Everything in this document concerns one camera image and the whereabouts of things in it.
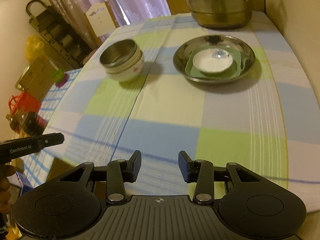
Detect left hand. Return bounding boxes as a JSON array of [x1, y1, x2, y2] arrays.
[[1, 165, 16, 239]]

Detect white wooden chair back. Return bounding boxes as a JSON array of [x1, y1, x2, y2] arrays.
[[85, 1, 119, 41]]

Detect dark metal rack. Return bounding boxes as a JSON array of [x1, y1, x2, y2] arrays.
[[25, 0, 92, 69]]

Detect yellow plastic bag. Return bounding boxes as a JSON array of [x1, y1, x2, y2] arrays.
[[25, 35, 44, 63]]

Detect cardboard box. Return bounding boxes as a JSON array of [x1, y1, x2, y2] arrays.
[[15, 56, 60, 102]]

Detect red basket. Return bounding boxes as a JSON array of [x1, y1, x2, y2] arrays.
[[6, 92, 41, 120]]

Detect small stainless steel bowl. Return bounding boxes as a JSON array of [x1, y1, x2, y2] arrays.
[[99, 39, 138, 68]]

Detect colourful stacked plastic cups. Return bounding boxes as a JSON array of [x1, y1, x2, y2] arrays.
[[52, 68, 69, 88]]

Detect white floral saucer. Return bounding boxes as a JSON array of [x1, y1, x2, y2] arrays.
[[193, 48, 233, 74]]

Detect large stainless steel plate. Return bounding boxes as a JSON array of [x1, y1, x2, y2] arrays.
[[173, 35, 256, 84]]

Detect dark jar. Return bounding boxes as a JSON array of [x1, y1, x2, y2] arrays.
[[6, 110, 48, 137]]

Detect white floral ceramic bowl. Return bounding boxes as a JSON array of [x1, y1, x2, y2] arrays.
[[105, 50, 144, 82]]

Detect stainless steel steamer pot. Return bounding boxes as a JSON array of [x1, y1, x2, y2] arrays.
[[187, 0, 253, 29]]

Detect checkered pastel tablecloth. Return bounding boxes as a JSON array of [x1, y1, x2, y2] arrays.
[[23, 12, 319, 212]]

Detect green square plastic plate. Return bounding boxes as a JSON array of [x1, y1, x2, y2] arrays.
[[185, 46, 243, 80]]

